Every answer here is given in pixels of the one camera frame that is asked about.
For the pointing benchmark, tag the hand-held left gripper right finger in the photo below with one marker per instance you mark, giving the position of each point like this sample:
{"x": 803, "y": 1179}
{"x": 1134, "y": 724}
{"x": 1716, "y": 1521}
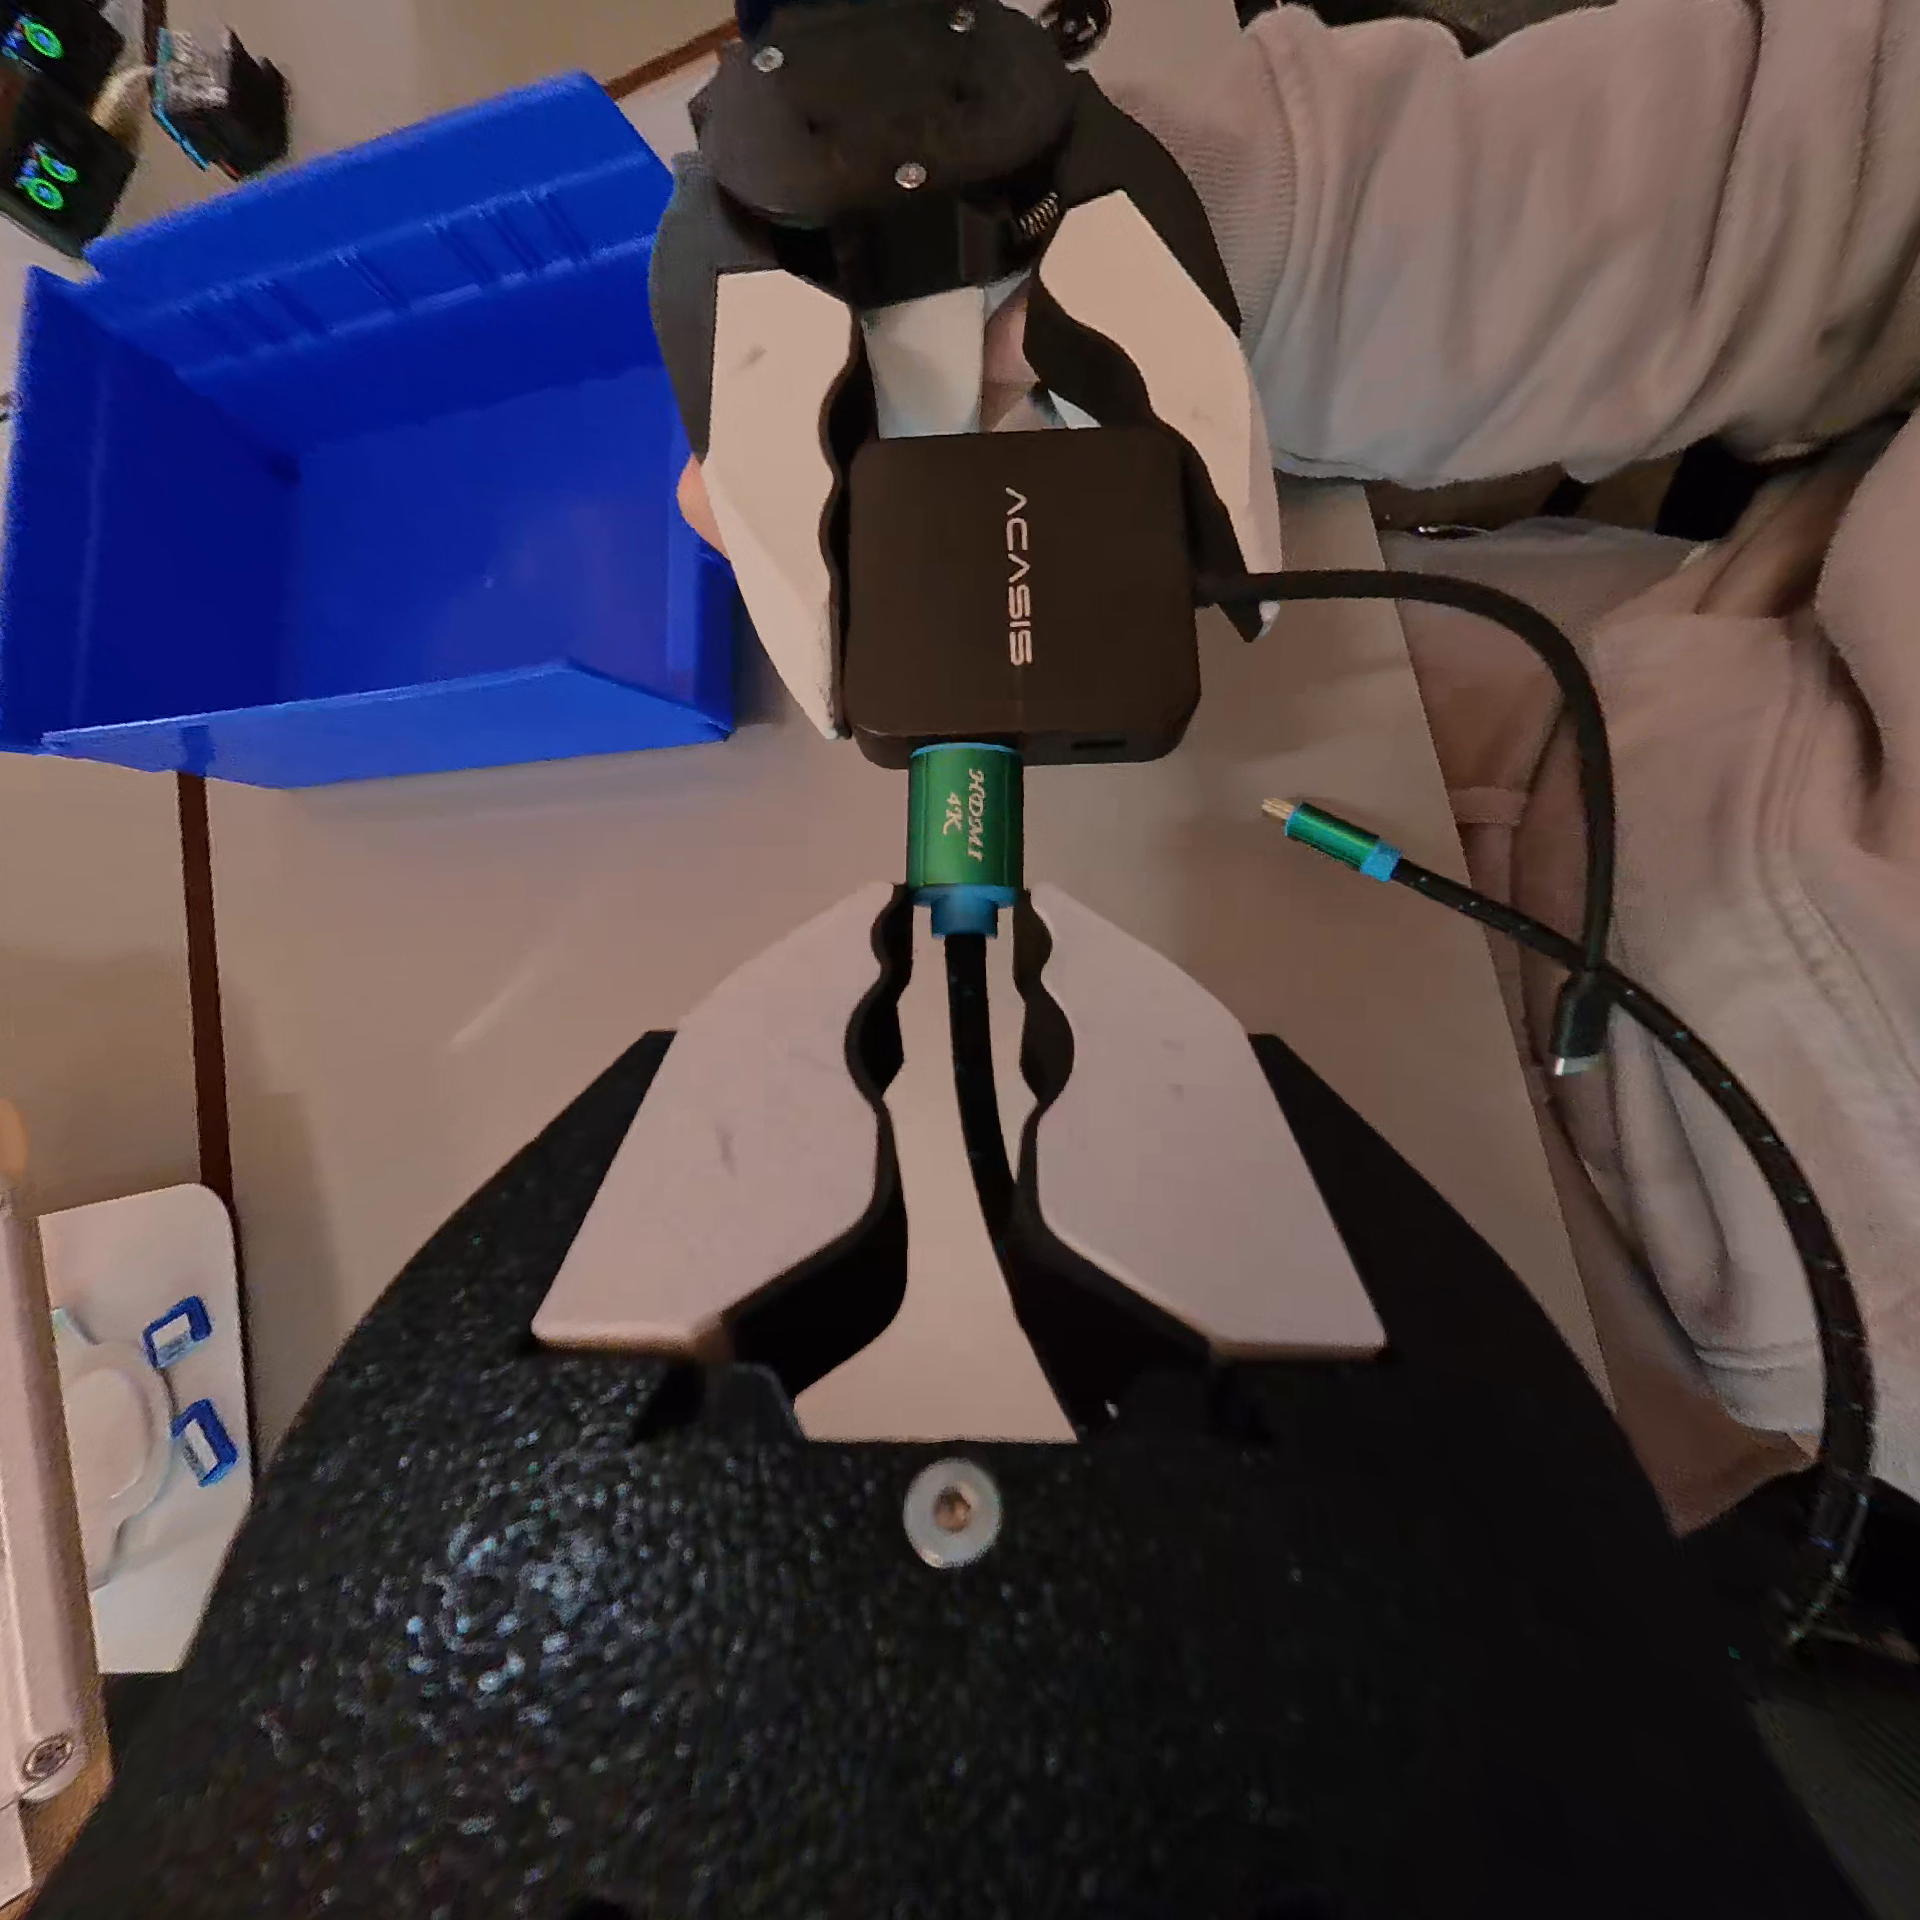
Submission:
{"x": 1186, "y": 1184}

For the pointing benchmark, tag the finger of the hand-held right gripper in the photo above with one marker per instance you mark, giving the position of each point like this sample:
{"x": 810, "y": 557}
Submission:
{"x": 765, "y": 451}
{"x": 1186, "y": 329}

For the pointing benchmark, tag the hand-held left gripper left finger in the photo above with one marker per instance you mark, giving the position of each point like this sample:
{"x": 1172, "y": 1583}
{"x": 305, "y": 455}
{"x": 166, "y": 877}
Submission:
{"x": 706, "y": 1171}

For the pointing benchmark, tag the person's right forearm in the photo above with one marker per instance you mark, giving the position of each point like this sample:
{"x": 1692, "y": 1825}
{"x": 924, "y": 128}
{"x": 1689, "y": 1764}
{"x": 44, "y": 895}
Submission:
{"x": 1500, "y": 224}

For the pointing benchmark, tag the person's right hand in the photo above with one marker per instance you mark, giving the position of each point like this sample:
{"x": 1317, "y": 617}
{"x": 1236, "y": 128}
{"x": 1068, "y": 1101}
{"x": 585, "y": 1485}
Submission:
{"x": 695, "y": 499}

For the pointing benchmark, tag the blue plastic bin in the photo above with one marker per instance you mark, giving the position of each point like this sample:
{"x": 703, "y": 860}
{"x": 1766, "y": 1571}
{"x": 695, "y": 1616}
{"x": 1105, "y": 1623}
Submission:
{"x": 375, "y": 495}

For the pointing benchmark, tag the white packet with blue clips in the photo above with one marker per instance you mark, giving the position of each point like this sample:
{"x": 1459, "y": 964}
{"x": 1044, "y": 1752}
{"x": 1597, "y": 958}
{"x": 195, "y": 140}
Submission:
{"x": 137, "y": 1425}

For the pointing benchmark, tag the person's grey hoodie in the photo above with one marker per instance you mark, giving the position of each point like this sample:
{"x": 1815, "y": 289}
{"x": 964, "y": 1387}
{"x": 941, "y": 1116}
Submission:
{"x": 1770, "y": 901}

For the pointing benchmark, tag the black electronics module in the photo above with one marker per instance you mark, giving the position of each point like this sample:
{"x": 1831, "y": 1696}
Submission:
{"x": 219, "y": 91}

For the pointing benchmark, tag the aluminium bar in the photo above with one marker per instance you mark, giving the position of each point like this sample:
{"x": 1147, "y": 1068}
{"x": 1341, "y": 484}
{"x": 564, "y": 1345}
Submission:
{"x": 38, "y": 1501}

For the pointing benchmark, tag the black device with green display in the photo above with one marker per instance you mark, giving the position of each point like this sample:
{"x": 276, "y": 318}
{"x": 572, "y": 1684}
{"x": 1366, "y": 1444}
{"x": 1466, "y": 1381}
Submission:
{"x": 53, "y": 172}
{"x": 38, "y": 31}

